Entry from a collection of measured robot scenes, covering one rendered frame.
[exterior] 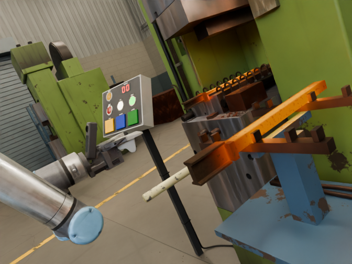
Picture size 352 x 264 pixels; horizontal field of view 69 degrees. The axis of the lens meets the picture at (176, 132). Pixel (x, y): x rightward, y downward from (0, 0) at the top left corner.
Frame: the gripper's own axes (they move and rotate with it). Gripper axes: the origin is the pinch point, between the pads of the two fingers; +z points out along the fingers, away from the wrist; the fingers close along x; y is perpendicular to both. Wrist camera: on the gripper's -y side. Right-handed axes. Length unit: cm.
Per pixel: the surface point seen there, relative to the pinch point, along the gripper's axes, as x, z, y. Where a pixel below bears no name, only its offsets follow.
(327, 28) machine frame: 45, 47, -7
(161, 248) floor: -91, 11, 100
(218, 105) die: 6.2, 33.0, 5.0
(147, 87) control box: -43, 32, -12
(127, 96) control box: -51, 21, -12
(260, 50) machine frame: -7, 81, -7
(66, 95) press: -483, 63, -67
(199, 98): 0.7, 30.2, -0.1
